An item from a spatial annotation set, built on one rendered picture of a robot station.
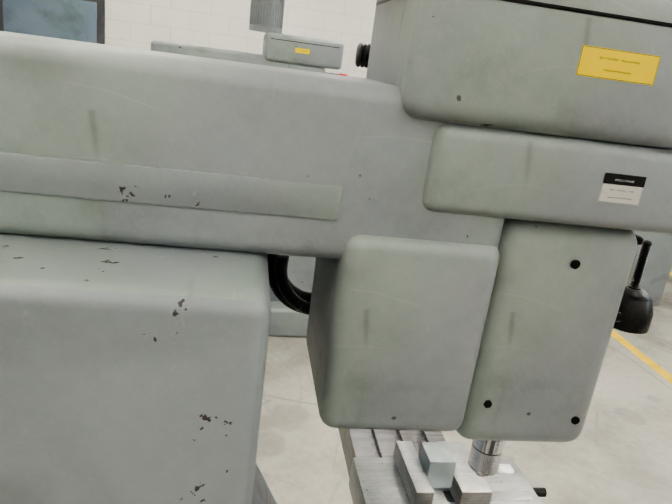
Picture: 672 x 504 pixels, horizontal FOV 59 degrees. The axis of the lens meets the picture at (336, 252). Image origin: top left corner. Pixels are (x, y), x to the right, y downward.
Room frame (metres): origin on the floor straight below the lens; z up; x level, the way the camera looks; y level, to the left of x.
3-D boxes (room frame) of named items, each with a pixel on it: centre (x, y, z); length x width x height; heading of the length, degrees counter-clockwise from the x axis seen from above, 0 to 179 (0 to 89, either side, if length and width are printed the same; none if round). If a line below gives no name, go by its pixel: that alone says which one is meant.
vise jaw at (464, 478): (0.97, -0.30, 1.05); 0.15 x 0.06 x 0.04; 11
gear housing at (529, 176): (0.79, -0.23, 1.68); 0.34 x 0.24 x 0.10; 100
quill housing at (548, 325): (0.79, -0.27, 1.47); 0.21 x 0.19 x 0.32; 10
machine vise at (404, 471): (0.97, -0.27, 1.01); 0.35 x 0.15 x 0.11; 101
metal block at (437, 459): (0.96, -0.24, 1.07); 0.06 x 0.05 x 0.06; 11
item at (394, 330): (0.76, -0.08, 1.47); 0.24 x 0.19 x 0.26; 10
